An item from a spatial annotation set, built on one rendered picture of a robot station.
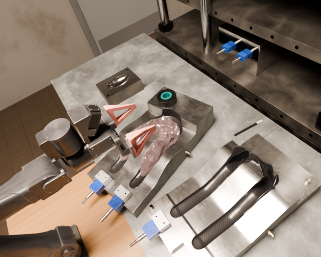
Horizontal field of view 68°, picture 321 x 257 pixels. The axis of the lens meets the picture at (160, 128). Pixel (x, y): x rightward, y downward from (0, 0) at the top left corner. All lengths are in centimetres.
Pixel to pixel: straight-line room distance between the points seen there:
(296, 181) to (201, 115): 39
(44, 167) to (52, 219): 50
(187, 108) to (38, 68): 238
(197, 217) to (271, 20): 87
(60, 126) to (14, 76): 264
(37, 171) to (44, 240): 26
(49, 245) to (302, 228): 74
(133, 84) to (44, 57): 197
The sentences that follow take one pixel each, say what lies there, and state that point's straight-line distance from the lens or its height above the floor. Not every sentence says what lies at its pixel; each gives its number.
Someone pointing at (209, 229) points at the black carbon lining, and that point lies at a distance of 77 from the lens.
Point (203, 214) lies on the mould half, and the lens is 78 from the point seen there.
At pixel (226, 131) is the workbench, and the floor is 80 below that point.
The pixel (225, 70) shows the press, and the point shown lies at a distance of 134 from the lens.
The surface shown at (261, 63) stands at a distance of 129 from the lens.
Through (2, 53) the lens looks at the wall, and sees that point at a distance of 302.
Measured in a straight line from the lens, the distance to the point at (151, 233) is 76.
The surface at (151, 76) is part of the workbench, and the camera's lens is 136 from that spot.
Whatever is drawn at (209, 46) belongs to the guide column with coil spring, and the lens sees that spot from 146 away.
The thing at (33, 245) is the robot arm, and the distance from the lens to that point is 76.
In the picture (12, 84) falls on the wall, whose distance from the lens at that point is 317.
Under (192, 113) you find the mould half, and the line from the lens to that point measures 96.
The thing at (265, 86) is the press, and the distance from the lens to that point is 126.
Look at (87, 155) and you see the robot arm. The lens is 55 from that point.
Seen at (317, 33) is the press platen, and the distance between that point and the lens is 114.
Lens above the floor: 162
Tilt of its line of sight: 49 degrees down
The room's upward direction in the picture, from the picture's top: 17 degrees counter-clockwise
